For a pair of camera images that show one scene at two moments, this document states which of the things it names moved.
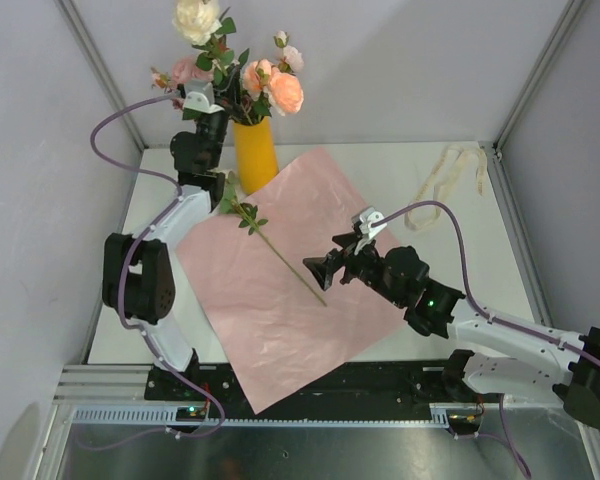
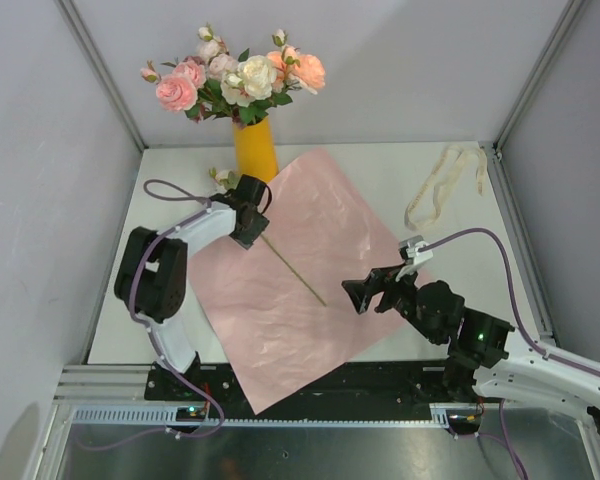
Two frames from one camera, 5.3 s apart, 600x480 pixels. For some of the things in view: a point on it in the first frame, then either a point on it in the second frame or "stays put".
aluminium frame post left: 93,54 stays put
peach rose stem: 285,92 to 295,70
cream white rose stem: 201,23 to 254,79
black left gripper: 223,113 to 245,240
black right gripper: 325,268 to 379,280
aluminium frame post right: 539,70 stays put
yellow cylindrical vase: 256,153 stays put
